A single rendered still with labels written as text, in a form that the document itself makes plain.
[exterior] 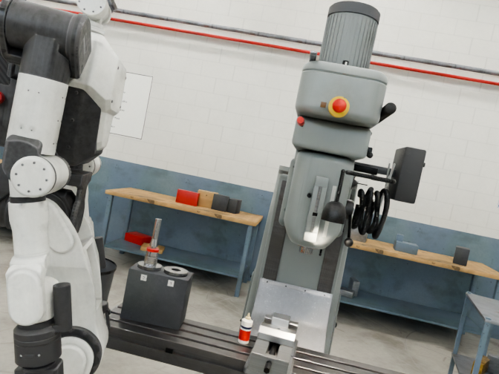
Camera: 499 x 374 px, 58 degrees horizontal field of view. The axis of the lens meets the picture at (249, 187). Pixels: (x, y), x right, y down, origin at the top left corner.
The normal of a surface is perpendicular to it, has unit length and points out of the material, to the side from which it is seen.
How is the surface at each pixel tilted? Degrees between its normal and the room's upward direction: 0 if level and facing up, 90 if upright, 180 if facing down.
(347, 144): 90
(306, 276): 90
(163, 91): 90
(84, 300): 90
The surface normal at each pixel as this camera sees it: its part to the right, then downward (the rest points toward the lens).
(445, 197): -0.13, 0.04
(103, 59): 0.82, 0.11
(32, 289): 0.09, 0.10
